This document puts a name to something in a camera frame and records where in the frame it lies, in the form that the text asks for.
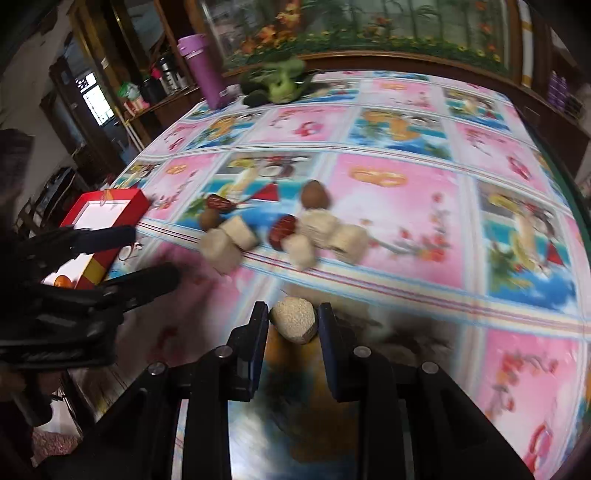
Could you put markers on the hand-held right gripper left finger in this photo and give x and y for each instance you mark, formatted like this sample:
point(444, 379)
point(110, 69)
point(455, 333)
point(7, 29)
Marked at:
point(258, 344)

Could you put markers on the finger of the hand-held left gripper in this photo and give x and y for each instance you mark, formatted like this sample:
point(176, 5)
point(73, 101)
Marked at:
point(111, 237)
point(152, 278)

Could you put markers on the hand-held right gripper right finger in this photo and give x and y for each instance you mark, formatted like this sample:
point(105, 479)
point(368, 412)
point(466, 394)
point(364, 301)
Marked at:
point(328, 350)

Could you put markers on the red box with white inside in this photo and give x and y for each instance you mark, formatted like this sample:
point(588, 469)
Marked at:
point(127, 207)

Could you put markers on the peeled sugarcane piece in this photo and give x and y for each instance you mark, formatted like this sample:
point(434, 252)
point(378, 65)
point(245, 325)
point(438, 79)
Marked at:
point(318, 224)
point(241, 231)
point(293, 319)
point(300, 252)
point(219, 253)
point(351, 239)

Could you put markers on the orange tangerine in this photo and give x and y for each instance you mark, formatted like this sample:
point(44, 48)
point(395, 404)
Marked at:
point(62, 282)

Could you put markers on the brown longan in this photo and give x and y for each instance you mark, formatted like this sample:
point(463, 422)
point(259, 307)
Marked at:
point(210, 218)
point(315, 194)

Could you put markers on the red date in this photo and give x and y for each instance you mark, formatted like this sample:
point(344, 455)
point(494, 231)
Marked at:
point(282, 231)
point(220, 203)

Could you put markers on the window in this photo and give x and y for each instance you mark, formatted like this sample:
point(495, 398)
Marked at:
point(94, 99)

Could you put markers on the green and pink bag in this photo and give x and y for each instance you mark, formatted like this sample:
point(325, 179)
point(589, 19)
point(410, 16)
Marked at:
point(131, 97)

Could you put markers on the printed pink tablecloth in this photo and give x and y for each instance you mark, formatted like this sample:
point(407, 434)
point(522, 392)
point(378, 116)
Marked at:
point(397, 221)

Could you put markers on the black jug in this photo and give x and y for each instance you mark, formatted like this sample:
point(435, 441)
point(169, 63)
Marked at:
point(150, 91)

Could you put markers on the steel thermos flask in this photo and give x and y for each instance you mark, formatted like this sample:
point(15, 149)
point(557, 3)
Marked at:
point(170, 74)

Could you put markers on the wooden cabinet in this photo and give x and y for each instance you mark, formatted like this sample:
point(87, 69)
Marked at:
point(111, 50)

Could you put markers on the purple water bottle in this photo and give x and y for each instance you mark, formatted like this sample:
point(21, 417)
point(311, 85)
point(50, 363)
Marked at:
point(205, 69)

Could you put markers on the green leafy vegetable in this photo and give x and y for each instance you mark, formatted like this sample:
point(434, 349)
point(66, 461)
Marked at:
point(277, 83)

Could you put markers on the purple container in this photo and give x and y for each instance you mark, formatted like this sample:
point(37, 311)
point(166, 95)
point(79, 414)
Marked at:
point(557, 88)

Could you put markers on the flower wall mural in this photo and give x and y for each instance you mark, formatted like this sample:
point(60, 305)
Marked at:
point(369, 27)

